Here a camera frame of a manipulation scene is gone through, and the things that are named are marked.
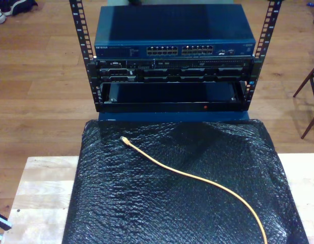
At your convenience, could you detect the black bubble wrap mat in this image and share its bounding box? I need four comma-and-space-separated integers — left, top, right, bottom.
61, 118, 309, 244

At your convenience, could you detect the yellow network cable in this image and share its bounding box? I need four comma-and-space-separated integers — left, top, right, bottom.
120, 136, 269, 244

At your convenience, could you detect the dark wooden chair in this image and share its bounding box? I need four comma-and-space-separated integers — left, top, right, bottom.
293, 60, 314, 140

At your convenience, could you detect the black rack server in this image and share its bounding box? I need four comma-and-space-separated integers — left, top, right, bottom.
87, 58, 262, 83

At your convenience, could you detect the blue flat rack unit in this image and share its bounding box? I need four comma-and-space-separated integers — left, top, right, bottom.
98, 111, 250, 123

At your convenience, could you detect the blue network switch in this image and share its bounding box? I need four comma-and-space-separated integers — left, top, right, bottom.
93, 4, 257, 59

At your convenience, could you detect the black perforated rack post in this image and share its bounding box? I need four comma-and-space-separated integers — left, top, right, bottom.
69, 0, 102, 112
244, 0, 284, 104

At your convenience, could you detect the black rack drawer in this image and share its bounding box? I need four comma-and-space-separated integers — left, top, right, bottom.
97, 81, 250, 113

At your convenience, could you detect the dark sneaker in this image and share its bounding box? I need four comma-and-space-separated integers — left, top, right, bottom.
1, 0, 38, 16

